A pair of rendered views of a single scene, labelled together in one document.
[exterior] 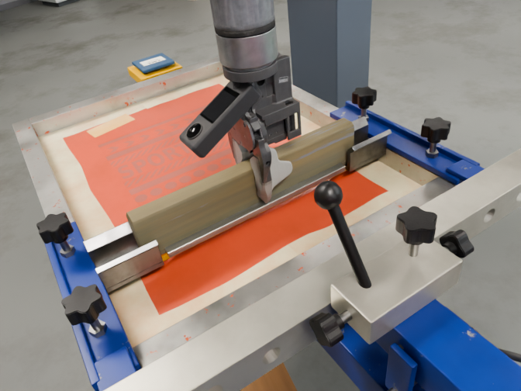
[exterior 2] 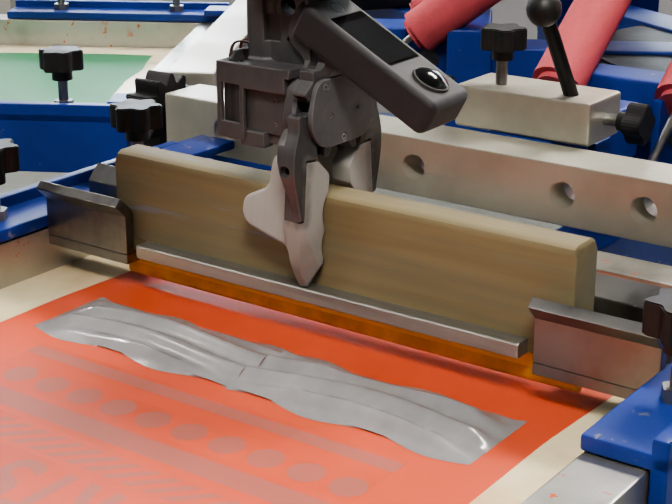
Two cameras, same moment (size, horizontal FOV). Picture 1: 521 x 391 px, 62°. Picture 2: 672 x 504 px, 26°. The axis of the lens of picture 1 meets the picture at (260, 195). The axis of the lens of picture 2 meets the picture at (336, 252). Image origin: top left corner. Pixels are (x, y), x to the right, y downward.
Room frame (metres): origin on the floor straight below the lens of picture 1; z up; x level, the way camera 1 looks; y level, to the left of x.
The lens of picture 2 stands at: (0.97, 0.85, 1.35)
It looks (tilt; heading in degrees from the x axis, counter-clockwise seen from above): 19 degrees down; 243
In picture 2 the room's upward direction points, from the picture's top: straight up
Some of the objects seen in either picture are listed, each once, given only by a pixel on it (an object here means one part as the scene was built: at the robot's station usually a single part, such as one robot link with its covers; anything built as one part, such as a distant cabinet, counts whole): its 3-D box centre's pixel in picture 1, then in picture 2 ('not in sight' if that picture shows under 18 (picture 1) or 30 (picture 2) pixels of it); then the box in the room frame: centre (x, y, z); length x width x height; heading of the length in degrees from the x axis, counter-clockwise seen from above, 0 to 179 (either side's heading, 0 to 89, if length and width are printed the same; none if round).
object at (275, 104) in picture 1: (259, 102); (298, 56); (0.56, -0.02, 1.15); 0.09 x 0.08 x 0.12; 117
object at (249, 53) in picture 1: (246, 45); not in sight; (0.55, -0.01, 1.23); 0.08 x 0.08 x 0.05
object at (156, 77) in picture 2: not in sight; (172, 112); (0.50, -0.41, 1.02); 0.07 x 0.06 x 0.07; 27
